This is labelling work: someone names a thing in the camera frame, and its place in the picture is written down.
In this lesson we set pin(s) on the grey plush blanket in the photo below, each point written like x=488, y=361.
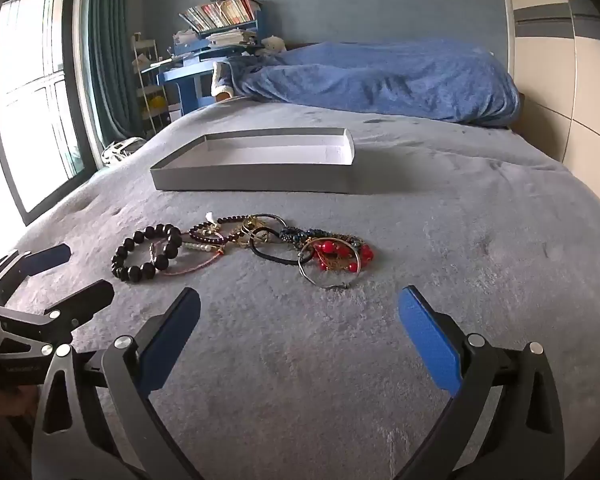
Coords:
x=330, y=360

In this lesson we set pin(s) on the blue desk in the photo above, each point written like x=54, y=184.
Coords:
x=187, y=87

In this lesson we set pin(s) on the row of books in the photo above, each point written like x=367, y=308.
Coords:
x=220, y=12

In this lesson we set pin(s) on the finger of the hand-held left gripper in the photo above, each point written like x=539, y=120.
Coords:
x=75, y=300
x=40, y=259

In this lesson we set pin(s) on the yellow object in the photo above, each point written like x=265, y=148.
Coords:
x=156, y=103

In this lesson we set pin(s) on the white helmet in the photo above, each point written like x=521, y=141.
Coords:
x=120, y=150

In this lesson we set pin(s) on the black framed window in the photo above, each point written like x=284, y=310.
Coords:
x=30, y=100

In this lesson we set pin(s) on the person's left hand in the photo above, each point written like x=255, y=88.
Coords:
x=5, y=402

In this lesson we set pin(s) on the beige wardrobe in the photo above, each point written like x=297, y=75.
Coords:
x=565, y=70

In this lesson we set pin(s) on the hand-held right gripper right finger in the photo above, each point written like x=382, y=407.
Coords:
x=430, y=345

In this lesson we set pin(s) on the shallow grey cardboard box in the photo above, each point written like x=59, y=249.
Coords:
x=260, y=177

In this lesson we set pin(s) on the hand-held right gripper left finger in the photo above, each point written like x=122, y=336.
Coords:
x=172, y=342

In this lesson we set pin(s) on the thin silver hoop bangle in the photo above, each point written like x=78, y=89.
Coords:
x=280, y=220

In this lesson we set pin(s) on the blue duvet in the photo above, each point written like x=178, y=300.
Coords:
x=380, y=80

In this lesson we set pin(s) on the white plush toy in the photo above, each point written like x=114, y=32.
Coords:
x=274, y=44

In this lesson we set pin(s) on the teal curtain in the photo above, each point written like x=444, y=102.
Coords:
x=112, y=50

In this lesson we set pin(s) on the pile of papers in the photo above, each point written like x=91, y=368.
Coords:
x=230, y=39

